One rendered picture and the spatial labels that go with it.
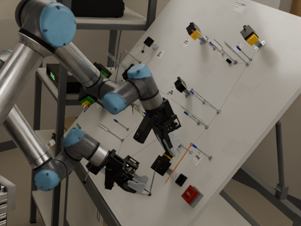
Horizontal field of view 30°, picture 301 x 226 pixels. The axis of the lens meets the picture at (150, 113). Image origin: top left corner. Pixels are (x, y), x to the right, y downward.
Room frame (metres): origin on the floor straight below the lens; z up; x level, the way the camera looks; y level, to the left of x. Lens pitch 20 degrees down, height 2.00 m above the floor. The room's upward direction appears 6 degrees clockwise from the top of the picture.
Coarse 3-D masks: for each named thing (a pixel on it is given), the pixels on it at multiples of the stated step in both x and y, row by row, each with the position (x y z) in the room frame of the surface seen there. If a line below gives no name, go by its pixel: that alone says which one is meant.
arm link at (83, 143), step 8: (72, 128) 1.81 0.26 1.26; (72, 136) 1.78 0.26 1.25; (80, 136) 1.79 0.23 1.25; (88, 136) 1.81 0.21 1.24; (72, 144) 1.77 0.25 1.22; (80, 144) 1.78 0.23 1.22; (88, 144) 1.78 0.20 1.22; (96, 144) 1.80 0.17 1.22; (72, 152) 1.78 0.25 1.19; (80, 152) 1.78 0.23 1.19; (88, 152) 1.78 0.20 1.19
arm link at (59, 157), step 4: (64, 148) 1.80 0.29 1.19; (60, 152) 1.81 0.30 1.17; (64, 152) 1.79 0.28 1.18; (56, 156) 1.79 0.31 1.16; (60, 156) 1.78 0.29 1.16; (64, 156) 1.79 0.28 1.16; (68, 156) 1.78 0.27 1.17; (60, 160) 1.76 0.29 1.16; (64, 160) 1.77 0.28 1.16; (68, 160) 1.78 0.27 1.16; (72, 160) 1.78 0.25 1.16; (76, 160) 1.79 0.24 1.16; (80, 160) 1.80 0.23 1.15; (68, 164) 1.76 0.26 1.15; (72, 164) 1.79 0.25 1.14; (76, 164) 1.80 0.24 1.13; (68, 168) 1.75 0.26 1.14; (72, 168) 1.79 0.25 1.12; (68, 172) 1.75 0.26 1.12
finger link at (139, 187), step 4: (128, 184) 1.80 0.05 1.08; (132, 184) 1.80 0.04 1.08; (136, 184) 1.79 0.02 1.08; (140, 184) 1.79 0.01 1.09; (144, 184) 1.79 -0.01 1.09; (136, 188) 1.80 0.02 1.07; (140, 188) 1.80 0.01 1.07; (144, 188) 1.80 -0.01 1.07; (136, 192) 1.80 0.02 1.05; (140, 192) 1.80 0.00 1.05; (144, 192) 1.81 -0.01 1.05; (148, 192) 1.82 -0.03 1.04
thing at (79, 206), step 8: (72, 176) 2.58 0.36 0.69; (72, 184) 2.57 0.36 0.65; (80, 184) 2.45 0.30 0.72; (72, 192) 2.56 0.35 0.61; (80, 192) 2.44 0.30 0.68; (72, 200) 2.56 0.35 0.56; (80, 200) 2.43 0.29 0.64; (88, 200) 2.32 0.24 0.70; (72, 208) 2.55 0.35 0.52; (80, 208) 2.43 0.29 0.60; (88, 208) 2.32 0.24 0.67; (96, 208) 2.22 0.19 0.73; (72, 216) 2.54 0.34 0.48; (80, 216) 2.42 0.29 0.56; (88, 216) 2.31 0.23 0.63; (96, 216) 2.21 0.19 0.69; (72, 224) 2.53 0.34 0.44; (80, 224) 2.41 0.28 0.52; (88, 224) 2.30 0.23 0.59; (96, 224) 2.20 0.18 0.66
